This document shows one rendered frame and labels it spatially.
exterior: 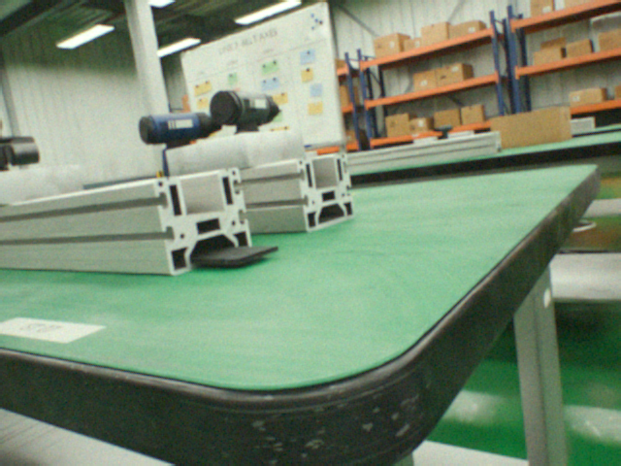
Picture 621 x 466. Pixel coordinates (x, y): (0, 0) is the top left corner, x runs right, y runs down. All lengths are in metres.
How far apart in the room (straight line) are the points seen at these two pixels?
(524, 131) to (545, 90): 8.56
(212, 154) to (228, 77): 3.76
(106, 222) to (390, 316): 0.34
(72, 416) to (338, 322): 0.15
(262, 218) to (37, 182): 0.30
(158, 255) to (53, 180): 0.33
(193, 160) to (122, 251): 0.23
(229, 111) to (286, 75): 3.19
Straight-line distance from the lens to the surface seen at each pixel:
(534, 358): 0.92
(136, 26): 9.91
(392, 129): 11.04
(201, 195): 0.52
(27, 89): 14.13
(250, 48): 4.28
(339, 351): 0.22
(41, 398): 0.33
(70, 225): 0.59
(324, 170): 0.65
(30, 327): 0.39
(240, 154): 0.63
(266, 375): 0.21
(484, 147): 2.11
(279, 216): 0.61
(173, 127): 1.07
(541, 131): 2.50
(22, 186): 0.75
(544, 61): 10.19
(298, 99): 3.98
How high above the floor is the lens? 0.86
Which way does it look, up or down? 8 degrees down
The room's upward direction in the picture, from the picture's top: 9 degrees counter-clockwise
